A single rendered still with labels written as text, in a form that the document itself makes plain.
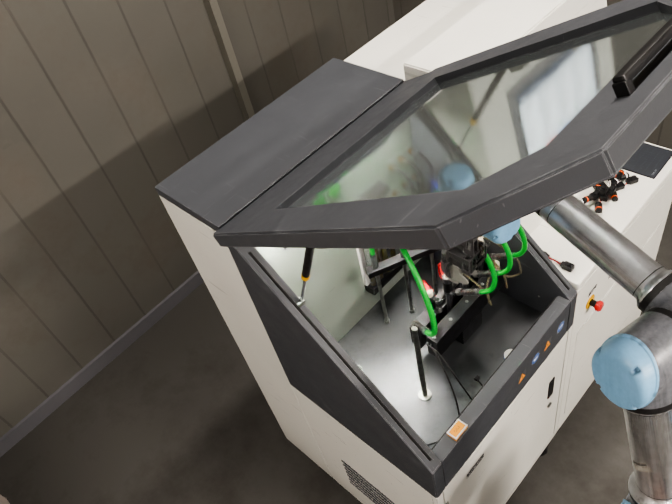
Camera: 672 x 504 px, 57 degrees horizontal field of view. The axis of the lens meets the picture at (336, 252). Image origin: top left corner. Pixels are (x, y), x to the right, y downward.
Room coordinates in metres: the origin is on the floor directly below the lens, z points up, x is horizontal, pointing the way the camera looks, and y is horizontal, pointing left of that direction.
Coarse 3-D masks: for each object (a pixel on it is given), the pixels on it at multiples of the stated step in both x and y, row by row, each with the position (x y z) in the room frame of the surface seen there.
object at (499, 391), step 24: (552, 312) 1.01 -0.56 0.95; (528, 336) 0.95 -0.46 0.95; (552, 336) 0.97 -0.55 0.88; (504, 360) 0.90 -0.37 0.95; (528, 360) 0.90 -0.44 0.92; (504, 384) 0.83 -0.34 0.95; (480, 408) 0.78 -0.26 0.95; (504, 408) 0.83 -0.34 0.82; (480, 432) 0.76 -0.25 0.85; (456, 456) 0.70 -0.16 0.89
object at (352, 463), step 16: (560, 384) 1.04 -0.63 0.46; (304, 400) 1.07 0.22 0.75; (560, 400) 1.04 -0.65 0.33; (320, 416) 1.02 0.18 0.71; (320, 432) 1.06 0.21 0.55; (336, 432) 0.97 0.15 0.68; (320, 448) 1.10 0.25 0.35; (336, 448) 1.00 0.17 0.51; (352, 448) 0.92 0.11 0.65; (368, 448) 0.84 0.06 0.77; (544, 448) 1.00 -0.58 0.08; (336, 464) 1.04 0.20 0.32; (352, 464) 0.95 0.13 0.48; (368, 464) 0.87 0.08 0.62; (384, 464) 0.80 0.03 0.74; (336, 480) 1.09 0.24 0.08; (352, 480) 0.98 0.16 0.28; (368, 480) 0.90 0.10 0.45; (384, 480) 0.82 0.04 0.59; (400, 480) 0.75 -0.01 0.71; (368, 496) 0.93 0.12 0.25; (384, 496) 0.84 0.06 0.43; (400, 496) 0.77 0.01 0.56; (416, 496) 0.71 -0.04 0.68; (432, 496) 0.66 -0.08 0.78
